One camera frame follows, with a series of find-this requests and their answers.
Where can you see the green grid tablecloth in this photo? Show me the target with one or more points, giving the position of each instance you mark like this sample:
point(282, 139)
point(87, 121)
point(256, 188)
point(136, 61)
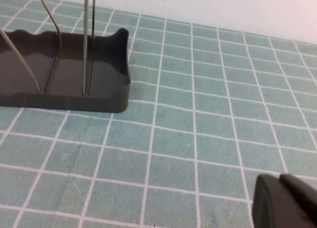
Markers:
point(198, 138)

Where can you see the dark grey lid rack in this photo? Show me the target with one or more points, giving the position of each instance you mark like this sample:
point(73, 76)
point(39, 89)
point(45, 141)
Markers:
point(111, 99)

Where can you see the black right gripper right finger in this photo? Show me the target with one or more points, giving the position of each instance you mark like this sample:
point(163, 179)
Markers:
point(307, 198)

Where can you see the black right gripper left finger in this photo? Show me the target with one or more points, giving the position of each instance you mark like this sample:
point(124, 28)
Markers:
point(272, 205)

